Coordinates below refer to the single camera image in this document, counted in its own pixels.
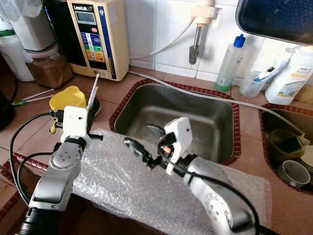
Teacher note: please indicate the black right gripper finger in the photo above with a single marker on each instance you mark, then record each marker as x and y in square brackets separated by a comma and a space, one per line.
[157, 131]
[138, 149]

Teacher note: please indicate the clear jar of brown powder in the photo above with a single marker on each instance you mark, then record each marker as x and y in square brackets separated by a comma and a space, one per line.
[48, 73]

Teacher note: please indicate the white detergent bottle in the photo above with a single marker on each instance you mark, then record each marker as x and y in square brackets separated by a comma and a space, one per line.
[291, 78]

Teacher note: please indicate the beige ceramic bowl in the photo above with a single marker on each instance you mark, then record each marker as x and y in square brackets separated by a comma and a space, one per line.
[307, 156]

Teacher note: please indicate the green plastic container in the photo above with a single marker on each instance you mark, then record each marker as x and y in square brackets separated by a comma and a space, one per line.
[286, 144]

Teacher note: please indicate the beige water ionizer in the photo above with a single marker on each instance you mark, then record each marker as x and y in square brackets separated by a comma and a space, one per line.
[93, 39]

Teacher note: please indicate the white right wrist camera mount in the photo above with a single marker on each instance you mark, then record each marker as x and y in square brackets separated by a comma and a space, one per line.
[178, 131]

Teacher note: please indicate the clear plastic cup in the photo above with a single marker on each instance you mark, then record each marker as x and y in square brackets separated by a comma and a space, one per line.
[251, 88]

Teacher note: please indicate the clear bubble wrap sheet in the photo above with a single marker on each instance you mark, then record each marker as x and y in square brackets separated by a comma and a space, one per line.
[127, 196]

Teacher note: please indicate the steel sink basin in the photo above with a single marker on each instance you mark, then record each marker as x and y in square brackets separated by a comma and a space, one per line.
[200, 107]
[279, 120]

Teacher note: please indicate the clear bottle with blue cap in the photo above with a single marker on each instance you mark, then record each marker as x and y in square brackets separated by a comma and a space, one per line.
[229, 66]

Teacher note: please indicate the white canister with green lid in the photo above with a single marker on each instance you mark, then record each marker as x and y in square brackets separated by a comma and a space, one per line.
[15, 58]

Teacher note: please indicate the beige faucet diverter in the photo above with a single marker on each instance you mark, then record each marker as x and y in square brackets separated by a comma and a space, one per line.
[208, 12]

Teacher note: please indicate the white plastic container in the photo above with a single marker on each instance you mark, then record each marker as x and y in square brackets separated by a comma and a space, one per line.
[5, 14]

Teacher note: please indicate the yellow plastic bowl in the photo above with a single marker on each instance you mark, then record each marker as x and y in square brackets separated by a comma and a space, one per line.
[66, 98]

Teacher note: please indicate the white grey plastic jug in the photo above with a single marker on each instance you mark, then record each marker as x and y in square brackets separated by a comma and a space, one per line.
[34, 29]

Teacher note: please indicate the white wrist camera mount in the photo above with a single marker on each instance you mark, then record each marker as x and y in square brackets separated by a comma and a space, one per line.
[178, 131]
[76, 122]

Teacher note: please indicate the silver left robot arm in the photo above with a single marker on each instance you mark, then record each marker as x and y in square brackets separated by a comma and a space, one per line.
[54, 181]

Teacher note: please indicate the white blue toothbrush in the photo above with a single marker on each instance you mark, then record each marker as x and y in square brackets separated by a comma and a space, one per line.
[271, 72]

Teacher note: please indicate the small grey cup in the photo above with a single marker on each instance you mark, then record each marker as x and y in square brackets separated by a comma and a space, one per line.
[293, 174]

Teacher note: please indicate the stainless steel bowl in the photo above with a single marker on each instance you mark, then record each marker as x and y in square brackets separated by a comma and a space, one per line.
[99, 103]

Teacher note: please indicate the grey metal faucet spout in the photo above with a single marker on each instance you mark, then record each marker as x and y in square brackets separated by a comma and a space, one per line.
[194, 49]

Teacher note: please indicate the black pan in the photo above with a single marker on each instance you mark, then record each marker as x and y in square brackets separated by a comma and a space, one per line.
[274, 19]

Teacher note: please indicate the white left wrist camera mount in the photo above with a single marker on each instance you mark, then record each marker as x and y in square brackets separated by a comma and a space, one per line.
[76, 122]

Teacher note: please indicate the black electric kettle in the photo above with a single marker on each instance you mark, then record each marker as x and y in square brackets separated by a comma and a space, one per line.
[6, 112]

